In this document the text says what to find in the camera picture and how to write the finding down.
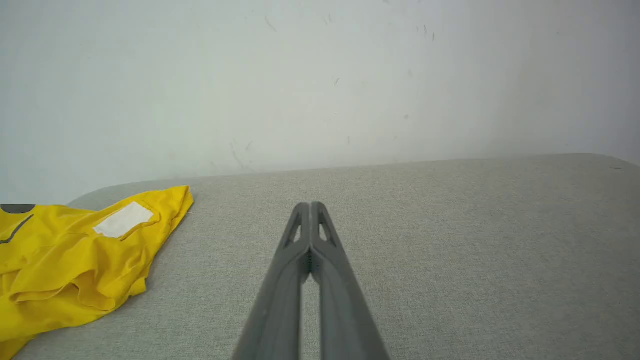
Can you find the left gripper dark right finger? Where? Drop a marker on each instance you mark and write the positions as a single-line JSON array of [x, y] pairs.
[[345, 315]]

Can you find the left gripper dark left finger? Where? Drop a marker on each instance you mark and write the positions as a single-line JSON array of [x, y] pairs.
[[277, 310]]

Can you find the yellow cartoon print shirt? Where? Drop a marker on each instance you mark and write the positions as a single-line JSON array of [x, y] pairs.
[[65, 265]]

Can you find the grey fabric sofa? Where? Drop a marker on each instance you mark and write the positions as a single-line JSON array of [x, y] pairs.
[[475, 250]]

